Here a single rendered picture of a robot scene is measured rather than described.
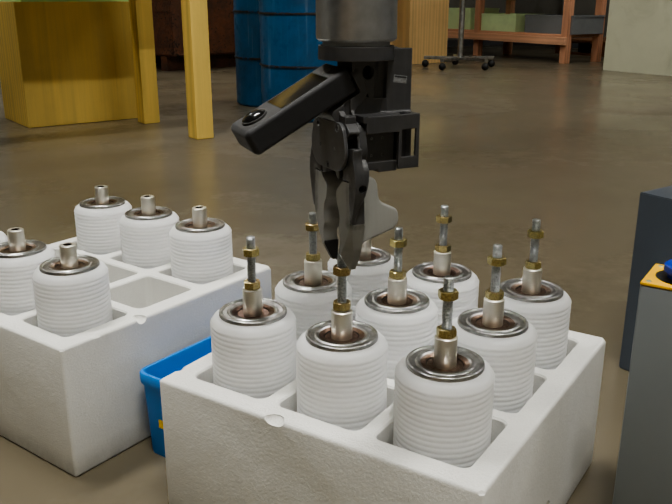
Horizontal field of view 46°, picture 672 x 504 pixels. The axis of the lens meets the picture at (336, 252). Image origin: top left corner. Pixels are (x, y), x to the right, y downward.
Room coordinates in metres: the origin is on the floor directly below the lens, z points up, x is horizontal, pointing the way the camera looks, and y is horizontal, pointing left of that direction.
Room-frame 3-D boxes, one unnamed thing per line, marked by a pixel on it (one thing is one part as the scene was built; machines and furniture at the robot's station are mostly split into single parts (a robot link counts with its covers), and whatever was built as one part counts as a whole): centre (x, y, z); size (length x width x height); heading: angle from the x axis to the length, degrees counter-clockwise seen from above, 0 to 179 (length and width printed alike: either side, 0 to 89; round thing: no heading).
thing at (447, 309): (0.68, -0.10, 0.30); 0.01 x 0.01 x 0.08
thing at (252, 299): (0.81, 0.09, 0.26); 0.02 x 0.02 x 0.03
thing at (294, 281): (0.91, 0.03, 0.25); 0.08 x 0.08 x 0.01
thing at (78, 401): (1.14, 0.37, 0.09); 0.39 x 0.39 x 0.18; 54
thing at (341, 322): (0.75, -0.01, 0.26); 0.02 x 0.02 x 0.03
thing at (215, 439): (0.85, -0.07, 0.09); 0.39 x 0.39 x 0.18; 57
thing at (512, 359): (0.78, -0.17, 0.16); 0.10 x 0.10 x 0.18
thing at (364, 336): (0.75, -0.01, 0.25); 0.08 x 0.08 x 0.01
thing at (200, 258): (1.16, 0.21, 0.16); 0.10 x 0.10 x 0.18
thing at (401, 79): (0.76, -0.03, 0.48); 0.09 x 0.08 x 0.12; 117
